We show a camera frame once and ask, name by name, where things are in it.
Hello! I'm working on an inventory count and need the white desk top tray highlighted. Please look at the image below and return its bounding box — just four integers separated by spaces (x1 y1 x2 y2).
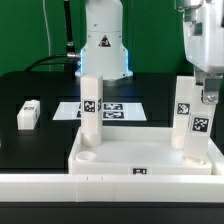
68 126 212 175

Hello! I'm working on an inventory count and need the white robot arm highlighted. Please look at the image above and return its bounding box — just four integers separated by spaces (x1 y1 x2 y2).
76 0 224 105

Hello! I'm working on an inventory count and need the thin white hanging cable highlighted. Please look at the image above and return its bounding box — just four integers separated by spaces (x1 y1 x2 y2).
41 0 53 72

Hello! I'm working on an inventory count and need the white L-shaped obstacle fence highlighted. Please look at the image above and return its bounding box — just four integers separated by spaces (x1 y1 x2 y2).
0 142 224 203

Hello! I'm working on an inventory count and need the black vertical cable with connector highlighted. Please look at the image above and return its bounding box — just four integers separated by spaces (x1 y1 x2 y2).
63 0 81 62

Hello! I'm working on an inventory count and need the white fiducial marker plate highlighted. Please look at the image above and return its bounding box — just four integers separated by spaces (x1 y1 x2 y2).
53 102 146 121

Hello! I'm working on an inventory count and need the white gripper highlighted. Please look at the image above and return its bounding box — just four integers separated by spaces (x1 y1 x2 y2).
182 4 224 105

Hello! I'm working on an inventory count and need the black cable on table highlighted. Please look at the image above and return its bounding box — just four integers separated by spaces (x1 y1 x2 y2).
23 54 81 72

